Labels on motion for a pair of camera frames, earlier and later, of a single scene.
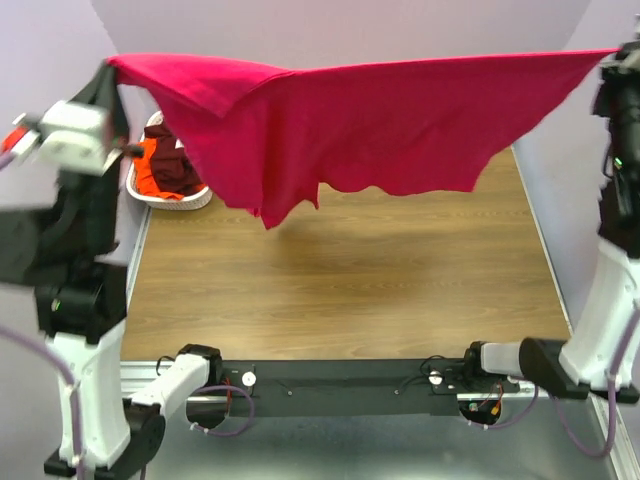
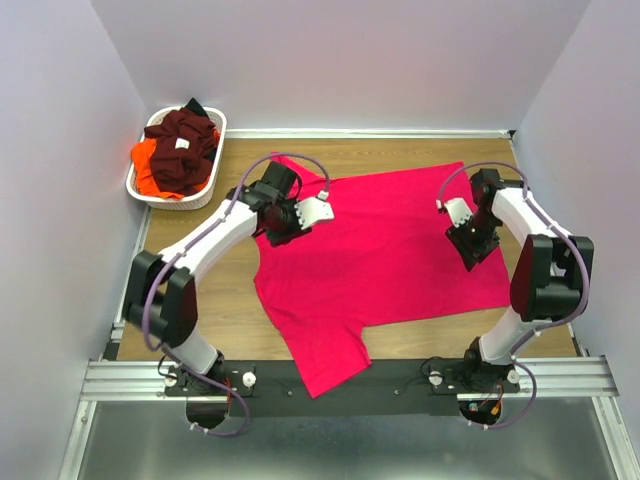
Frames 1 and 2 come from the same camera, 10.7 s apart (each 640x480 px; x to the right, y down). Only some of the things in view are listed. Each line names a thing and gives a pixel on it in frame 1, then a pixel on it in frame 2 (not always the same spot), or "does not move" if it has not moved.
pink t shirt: x=271 y=137 to x=386 y=255
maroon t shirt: x=173 y=172 does not move
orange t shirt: x=146 y=177 does not move
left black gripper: x=102 y=92 to x=295 y=231
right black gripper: x=623 y=66 to x=470 y=252
